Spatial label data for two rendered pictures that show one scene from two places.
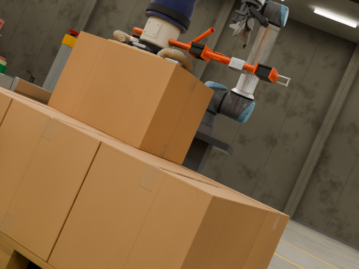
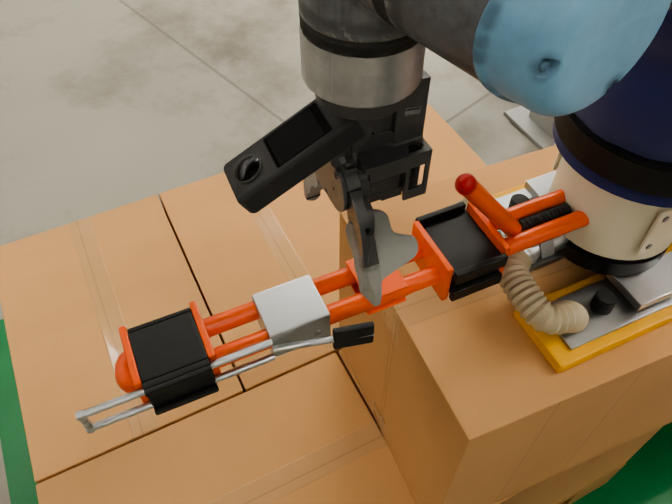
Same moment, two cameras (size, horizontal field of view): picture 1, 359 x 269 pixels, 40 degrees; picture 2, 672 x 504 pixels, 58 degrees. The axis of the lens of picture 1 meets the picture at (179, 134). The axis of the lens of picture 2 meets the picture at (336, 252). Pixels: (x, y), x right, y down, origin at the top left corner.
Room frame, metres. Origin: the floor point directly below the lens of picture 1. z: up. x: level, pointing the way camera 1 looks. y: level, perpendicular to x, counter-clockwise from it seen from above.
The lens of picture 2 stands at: (2.50, -0.39, 1.65)
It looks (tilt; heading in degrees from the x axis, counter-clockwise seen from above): 51 degrees down; 127
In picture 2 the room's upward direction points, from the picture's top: straight up
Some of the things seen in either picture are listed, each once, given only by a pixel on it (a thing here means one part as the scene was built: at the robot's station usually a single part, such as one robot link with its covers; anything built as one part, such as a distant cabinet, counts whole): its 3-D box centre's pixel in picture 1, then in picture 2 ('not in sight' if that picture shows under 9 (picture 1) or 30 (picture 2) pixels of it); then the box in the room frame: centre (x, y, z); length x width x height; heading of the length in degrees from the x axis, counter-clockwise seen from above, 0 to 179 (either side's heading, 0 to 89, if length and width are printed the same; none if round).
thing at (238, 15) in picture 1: (246, 14); (367, 136); (2.29, -0.05, 1.31); 0.09 x 0.08 x 0.12; 61
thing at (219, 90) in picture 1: (212, 96); not in sight; (3.12, -0.09, 0.99); 0.17 x 0.15 x 0.18; 76
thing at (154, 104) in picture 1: (131, 98); (542, 318); (2.45, 0.29, 0.74); 0.60 x 0.40 x 0.40; 59
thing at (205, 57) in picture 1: (200, 51); (457, 250); (2.35, 0.07, 1.07); 0.10 x 0.08 x 0.06; 151
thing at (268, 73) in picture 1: (265, 72); (170, 352); (2.17, -0.23, 1.07); 0.08 x 0.07 x 0.05; 61
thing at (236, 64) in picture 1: (239, 65); (291, 315); (2.24, -0.12, 1.07); 0.07 x 0.07 x 0.04; 61
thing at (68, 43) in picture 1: (40, 104); not in sight; (3.32, 0.92, 0.50); 0.07 x 0.07 x 1.00; 63
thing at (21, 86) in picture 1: (61, 102); not in sight; (2.61, 0.63, 0.58); 0.70 x 0.03 x 0.06; 153
